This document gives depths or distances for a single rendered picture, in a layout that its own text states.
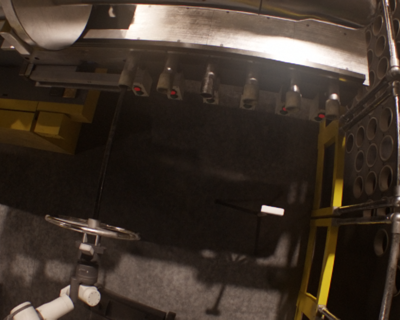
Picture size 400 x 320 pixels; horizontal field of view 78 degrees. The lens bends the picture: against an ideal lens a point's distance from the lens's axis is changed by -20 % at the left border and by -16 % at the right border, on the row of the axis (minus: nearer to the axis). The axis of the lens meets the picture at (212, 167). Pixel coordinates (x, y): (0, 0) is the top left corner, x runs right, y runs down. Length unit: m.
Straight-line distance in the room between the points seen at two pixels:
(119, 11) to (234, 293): 1.77
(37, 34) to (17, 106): 1.14
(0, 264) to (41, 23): 2.10
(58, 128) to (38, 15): 0.95
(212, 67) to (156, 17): 0.35
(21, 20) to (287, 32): 0.98
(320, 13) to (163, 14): 0.81
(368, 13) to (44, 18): 0.77
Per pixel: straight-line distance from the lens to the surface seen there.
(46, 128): 1.69
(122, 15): 1.46
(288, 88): 1.20
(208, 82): 1.16
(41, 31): 0.80
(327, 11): 0.70
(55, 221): 1.03
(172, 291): 1.99
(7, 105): 1.95
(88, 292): 1.15
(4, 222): 2.55
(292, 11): 0.68
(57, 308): 1.13
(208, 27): 1.26
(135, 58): 1.28
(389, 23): 1.44
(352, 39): 1.39
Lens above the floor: 1.92
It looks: 79 degrees down
